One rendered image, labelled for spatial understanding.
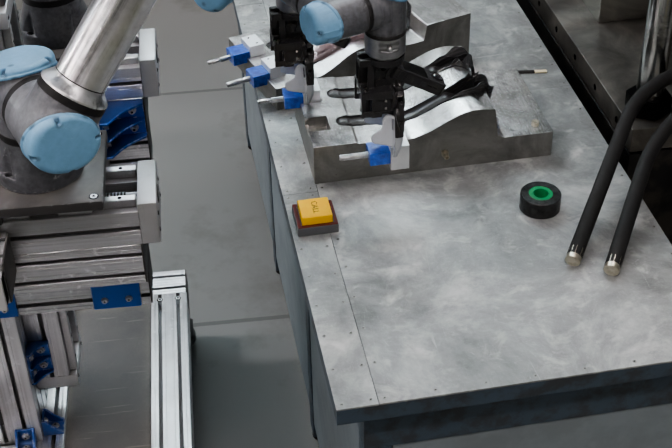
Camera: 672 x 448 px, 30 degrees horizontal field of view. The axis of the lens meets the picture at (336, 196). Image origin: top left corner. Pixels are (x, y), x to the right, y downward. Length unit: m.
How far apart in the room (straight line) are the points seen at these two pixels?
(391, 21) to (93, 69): 0.55
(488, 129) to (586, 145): 0.24
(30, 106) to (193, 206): 1.88
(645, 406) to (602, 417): 0.08
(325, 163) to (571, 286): 0.56
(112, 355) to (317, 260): 0.86
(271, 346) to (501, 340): 1.25
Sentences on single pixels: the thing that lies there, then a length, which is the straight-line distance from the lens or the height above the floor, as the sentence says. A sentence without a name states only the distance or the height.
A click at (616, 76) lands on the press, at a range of 2.98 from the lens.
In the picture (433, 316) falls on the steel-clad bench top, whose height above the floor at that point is 0.80.
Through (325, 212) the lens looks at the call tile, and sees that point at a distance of 2.41.
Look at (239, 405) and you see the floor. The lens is 3.21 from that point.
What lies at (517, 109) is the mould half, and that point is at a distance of 2.68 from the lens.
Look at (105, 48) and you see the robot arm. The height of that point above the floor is 1.34.
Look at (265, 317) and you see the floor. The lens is 3.44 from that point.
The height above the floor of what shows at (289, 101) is 0.90.
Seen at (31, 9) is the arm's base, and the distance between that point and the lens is 2.61.
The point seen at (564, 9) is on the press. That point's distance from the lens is 3.24.
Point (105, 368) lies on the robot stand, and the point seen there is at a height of 0.21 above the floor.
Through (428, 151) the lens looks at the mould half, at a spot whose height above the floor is 0.85.
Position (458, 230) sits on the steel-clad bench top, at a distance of 2.43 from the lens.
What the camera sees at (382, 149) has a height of 0.94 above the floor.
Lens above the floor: 2.30
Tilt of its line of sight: 37 degrees down
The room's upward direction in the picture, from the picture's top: 1 degrees counter-clockwise
